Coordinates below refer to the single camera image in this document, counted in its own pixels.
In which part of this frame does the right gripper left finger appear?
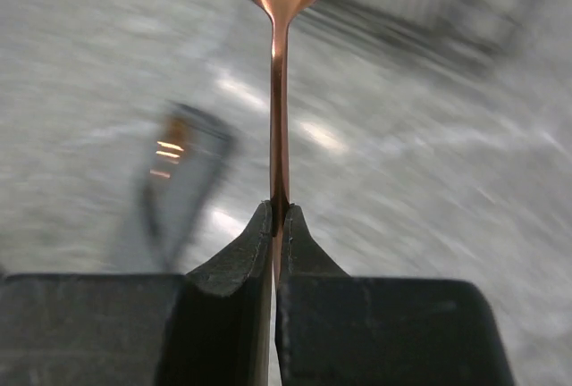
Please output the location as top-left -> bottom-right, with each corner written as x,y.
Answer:
1,202 -> 273,385

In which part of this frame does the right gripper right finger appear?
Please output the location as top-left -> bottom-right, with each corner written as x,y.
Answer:
275,206 -> 514,385

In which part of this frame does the copper fork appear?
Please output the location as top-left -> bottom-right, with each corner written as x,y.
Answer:
251,0 -> 316,281

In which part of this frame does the grey cloth napkin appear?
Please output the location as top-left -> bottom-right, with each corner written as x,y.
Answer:
106,103 -> 236,273

